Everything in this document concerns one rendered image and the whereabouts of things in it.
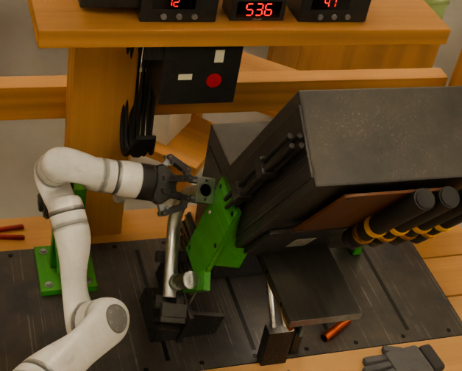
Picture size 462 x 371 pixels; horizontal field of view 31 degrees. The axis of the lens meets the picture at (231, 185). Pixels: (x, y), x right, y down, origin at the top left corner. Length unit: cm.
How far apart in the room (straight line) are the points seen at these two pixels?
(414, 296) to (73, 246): 93
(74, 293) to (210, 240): 31
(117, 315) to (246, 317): 47
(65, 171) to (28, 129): 237
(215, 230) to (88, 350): 39
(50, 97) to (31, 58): 253
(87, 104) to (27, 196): 176
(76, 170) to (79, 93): 28
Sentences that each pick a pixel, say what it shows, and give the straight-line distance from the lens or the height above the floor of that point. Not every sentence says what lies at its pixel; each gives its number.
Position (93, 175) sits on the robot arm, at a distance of 167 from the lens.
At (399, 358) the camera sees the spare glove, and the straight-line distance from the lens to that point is 199.
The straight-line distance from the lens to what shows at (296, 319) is 170.
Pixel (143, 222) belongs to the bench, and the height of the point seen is 88.
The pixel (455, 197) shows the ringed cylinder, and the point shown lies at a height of 152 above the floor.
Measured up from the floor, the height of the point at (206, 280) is 110.
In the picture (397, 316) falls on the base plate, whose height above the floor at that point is 90.
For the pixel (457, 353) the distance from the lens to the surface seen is 210.
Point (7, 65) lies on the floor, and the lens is 445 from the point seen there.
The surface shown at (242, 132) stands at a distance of 196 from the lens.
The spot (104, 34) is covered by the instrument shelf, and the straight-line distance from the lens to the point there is 167.
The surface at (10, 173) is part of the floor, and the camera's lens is 374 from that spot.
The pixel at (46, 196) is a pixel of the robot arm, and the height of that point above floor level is 126.
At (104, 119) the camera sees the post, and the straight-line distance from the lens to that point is 193.
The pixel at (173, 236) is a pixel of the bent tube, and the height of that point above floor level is 109.
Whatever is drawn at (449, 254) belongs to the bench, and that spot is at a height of 88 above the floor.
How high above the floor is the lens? 236
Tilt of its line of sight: 38 degrees down
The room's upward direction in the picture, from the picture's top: 11 degrees clockwise
